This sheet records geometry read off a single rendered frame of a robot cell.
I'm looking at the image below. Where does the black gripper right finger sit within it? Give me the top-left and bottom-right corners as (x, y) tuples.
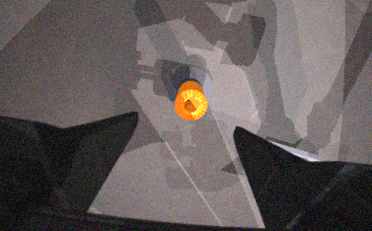
(233, 126), (372, 229)

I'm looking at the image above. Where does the orange tapered cylinder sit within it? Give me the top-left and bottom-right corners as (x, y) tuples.
(175, 81), (207, 120)

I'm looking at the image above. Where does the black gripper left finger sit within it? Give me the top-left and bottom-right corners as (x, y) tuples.
(0, 112), (138, 213)

